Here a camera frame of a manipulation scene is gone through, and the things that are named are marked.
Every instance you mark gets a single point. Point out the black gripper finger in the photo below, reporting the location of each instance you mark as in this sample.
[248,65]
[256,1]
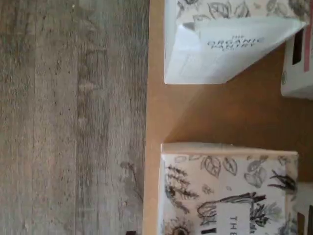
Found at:
[131,232]

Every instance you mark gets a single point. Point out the white box green strip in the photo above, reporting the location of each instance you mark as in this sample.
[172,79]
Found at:
[220,176]

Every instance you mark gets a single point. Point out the brown particle board shelf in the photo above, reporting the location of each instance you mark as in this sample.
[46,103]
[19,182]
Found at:
[244,110]

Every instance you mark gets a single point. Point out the white box pink strip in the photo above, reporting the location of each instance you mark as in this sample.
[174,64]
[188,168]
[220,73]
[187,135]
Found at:
[220,49]

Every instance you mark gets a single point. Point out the white leaf-print pantry box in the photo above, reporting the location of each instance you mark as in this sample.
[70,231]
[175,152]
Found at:
[293,83]

